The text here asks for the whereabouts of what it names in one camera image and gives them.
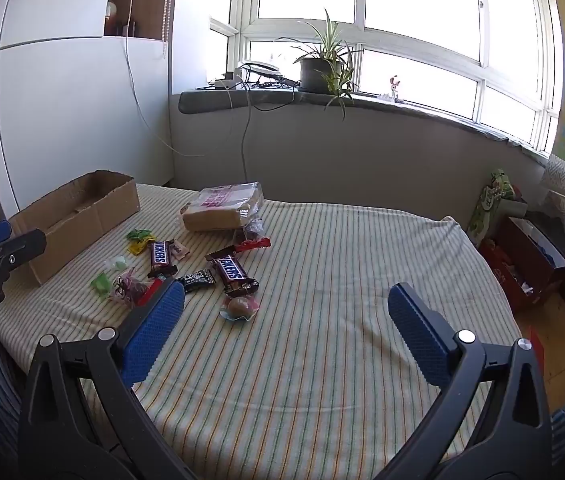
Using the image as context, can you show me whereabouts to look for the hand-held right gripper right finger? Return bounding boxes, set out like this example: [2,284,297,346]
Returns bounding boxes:
[375,282,554,480]

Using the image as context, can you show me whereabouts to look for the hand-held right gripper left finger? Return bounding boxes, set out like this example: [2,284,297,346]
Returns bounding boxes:
[16,276,186,480]

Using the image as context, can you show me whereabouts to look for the black candy packet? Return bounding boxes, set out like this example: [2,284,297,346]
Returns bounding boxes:
[178,269,217,293]

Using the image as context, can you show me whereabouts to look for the brown chocolate bar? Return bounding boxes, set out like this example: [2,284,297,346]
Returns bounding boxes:
[148,241,179,280]
[206,252,260,297]

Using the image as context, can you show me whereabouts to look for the round jelly cup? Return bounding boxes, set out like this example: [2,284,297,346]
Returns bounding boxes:
[220,295,262,322]

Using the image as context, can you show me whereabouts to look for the red snack stick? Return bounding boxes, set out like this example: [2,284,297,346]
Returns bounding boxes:
[137,275,168,307]

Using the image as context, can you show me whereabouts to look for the clear pink snack packet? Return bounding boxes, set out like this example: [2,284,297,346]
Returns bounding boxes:
[107,267,150,308]

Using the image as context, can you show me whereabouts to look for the striped fabric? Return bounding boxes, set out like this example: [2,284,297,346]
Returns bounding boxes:
[0,332,23,456]

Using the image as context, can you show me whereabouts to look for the red candy wrapper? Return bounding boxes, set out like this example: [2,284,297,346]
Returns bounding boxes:
[232,237,272,253]

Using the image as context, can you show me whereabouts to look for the red cardboard box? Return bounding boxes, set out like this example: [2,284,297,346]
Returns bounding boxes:
[480,216,565,313]

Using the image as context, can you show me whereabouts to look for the clear bag of biscuits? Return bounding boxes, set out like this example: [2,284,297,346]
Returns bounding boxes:
[181,181,266,232]

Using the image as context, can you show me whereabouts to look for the white cabinet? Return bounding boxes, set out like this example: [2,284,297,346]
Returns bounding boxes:
[0,0,178,221]

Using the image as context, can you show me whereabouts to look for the green printed bag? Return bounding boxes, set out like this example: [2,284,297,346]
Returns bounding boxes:
[467,169,528,246]

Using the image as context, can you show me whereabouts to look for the potted spider plant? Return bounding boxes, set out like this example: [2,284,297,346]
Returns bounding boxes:
[276,8,363,121]

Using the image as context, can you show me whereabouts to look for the white cable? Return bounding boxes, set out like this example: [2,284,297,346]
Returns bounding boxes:
[122,0,253,158]

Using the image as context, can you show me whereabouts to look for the gray cable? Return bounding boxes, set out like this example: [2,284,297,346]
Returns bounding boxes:
[240,85,254,186]

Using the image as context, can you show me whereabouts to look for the black cable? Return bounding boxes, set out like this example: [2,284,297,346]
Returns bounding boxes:
[242,71,303,111]

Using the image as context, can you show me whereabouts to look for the chargers and cables on sill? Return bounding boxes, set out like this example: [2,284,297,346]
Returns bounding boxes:
[235,60,283,78]

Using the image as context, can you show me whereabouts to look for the white bead cord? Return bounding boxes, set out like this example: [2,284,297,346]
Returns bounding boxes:
[161,0,179,56]

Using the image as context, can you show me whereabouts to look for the white window frame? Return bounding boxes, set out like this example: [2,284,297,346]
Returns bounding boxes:
[210,0,561,158]

